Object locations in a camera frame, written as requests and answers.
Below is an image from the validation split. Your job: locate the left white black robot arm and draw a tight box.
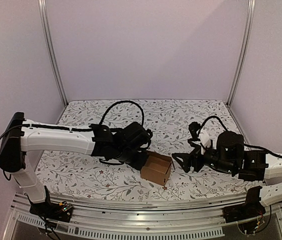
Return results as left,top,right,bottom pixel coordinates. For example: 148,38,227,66
0,112,153,217

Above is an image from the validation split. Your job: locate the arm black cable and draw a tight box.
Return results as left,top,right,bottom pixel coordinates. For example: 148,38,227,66
100,99,146,131
198,115,229,136

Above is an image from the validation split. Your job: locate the aluminium frame post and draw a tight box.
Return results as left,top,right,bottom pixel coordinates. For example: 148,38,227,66
226,0,256,109
38,0,69,107

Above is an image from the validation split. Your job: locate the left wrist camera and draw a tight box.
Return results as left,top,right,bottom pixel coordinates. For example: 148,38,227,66
145,129,153,141

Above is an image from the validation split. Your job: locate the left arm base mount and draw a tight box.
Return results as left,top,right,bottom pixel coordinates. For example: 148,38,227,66
28,186,74,223

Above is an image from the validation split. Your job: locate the front aluminium rail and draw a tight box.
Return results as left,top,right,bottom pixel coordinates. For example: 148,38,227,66
2,192,282,240

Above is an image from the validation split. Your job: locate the left aluminium frame post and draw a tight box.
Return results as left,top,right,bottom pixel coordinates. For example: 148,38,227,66
38,0,69,107

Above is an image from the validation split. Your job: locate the right aluminium frame post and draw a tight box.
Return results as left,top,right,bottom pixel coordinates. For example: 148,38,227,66
226,0,256,109

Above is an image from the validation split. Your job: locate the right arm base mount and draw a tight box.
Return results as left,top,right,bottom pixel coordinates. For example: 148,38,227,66
222,186,266,223

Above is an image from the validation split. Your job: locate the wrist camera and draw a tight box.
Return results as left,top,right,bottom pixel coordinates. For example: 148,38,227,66
145,129,153,141
188,121,212,148

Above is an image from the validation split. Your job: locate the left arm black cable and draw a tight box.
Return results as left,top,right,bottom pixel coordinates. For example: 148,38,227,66
100,99,146,131

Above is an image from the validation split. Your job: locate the floral patterned table mat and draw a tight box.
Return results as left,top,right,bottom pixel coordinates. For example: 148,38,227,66
35,99,259,202

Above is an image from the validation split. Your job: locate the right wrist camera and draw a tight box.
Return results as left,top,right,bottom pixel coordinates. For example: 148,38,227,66
188,121,212,148

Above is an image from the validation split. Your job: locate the brown cardboard box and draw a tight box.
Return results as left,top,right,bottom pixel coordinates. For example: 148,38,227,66
140,150,175,187

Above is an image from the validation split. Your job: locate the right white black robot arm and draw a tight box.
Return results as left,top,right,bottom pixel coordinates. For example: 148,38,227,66
171,131,282,218

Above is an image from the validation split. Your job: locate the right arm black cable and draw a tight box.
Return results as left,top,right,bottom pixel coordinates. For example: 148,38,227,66
198,115,229,136

